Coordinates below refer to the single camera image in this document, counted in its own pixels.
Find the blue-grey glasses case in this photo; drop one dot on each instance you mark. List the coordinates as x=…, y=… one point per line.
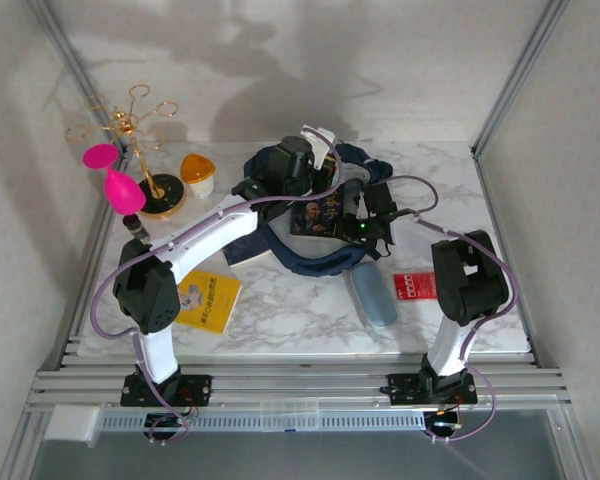
x=375, y=295

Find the white foam block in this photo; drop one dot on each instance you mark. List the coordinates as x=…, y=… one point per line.
x=72, y=424

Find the aluminium table frame rails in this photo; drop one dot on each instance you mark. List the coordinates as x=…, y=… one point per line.
x=300, y=382

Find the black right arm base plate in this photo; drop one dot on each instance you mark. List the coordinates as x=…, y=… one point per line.
x=405, y=390

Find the clear plastic compartment box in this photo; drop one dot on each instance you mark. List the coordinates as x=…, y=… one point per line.
x=290, y=412

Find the pink plastic goblet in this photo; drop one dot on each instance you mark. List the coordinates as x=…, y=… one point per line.
x=122, y=192

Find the small dark bottle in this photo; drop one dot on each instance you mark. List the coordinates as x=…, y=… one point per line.
x=137, y=230

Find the aluminium frame post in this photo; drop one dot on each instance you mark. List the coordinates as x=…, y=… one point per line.
x=74, y=65
x=521, y=75

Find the white cup with orange lid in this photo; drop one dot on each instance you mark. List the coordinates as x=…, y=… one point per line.
x=197, y=170

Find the red card packet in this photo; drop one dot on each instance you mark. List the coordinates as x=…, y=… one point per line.
x=415, y=286

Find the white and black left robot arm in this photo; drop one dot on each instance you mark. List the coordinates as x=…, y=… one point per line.
x=205, y=235

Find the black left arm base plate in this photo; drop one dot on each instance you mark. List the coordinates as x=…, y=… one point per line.
x=195, y=390

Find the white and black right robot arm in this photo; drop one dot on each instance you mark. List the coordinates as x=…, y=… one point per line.
x=470, y=285

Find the plain navy blue book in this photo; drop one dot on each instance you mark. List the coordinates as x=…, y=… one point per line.
x=245, y=252

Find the dark book with portrait cover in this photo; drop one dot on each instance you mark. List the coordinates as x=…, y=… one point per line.
x=315, y=215

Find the small circuit board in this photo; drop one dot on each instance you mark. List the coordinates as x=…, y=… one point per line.
x=177, y=422
x=445, y=424

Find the yellow paperback book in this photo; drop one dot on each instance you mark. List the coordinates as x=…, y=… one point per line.
x=215, y=305

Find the navy blue student backpack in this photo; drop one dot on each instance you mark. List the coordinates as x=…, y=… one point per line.
x=325, y=265

